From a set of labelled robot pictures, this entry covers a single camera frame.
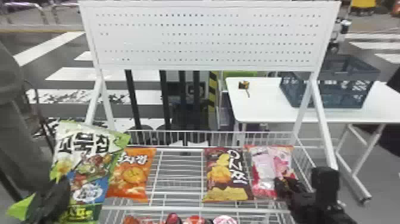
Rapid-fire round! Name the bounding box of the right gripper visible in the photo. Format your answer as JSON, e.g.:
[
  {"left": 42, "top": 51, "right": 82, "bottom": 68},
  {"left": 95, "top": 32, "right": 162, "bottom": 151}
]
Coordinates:
[{"left": 274, "top": 176, "right": 329, "bottom": 224}]

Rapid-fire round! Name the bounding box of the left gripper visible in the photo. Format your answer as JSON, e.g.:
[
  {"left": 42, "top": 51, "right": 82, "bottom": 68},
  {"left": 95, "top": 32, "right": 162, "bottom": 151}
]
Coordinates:
[{"left": 27, "top": 176, "right": 72, "bottom": 224}]

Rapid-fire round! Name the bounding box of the green snack packet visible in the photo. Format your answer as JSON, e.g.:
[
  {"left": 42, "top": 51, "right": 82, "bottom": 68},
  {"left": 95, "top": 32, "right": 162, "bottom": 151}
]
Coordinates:
[{"left": 6, "top": 120, "right": 132, "bottom": 224}]

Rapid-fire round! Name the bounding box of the pink snack packet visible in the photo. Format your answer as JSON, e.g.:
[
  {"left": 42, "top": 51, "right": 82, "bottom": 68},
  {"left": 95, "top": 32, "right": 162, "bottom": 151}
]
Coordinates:
[{"left": 245, "top": 144, "right": 298, "bottom": 200}]

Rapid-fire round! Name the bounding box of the dark red snack packet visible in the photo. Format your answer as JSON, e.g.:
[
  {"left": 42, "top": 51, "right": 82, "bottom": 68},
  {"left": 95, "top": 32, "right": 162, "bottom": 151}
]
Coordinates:
[{"left": 202, "top": 147, "right": 255, "bottom": 203}]

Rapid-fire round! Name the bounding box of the orange snack packet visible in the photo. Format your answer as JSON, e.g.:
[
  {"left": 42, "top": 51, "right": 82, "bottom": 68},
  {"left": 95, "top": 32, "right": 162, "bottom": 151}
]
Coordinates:
[{"left": 106, "top": 147, "right": 157, "bottom": 203}]

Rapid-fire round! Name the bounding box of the white side table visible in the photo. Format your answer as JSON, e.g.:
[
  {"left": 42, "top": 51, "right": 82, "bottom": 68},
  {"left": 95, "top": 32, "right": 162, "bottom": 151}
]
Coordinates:
[{"left": 224, "top": 76, "right": 400, "bottom": 205}]

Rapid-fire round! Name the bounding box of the dark blue crate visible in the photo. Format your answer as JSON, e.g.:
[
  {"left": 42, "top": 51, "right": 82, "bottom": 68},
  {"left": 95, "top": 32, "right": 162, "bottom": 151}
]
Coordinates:
[{"left": 279, "top": 54, "right": 381, "bottom": 110}]

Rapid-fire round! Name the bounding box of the small yellow black object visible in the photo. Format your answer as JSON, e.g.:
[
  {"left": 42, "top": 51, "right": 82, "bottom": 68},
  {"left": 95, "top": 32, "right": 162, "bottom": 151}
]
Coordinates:
[{"left": 237, "top": 80, "right": 251, "bottom": 99}]

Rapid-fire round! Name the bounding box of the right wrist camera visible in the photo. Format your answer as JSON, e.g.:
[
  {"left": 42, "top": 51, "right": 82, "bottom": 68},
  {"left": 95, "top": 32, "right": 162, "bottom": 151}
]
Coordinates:
[{"left": 310, "top": 166, "right": 341, "bottom": 205}]

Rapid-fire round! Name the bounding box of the black cable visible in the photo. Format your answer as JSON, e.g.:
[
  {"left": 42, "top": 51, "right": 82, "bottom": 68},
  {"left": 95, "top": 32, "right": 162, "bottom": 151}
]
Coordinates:
[{"left": 22, "top": 80, "right": 57, "bottom": 155}]

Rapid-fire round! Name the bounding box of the striped post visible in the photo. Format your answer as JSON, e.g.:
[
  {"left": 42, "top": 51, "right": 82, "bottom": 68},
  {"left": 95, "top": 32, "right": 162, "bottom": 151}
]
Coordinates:
[{"left": 208, "top": 71, "right": 218, "bottom": 108}]

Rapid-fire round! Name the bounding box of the white wire rack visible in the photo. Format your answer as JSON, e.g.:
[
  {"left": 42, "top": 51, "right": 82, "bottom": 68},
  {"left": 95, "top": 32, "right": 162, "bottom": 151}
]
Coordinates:
[{"left": 78, "top": 0, "right": 342, "bottom": 224}]

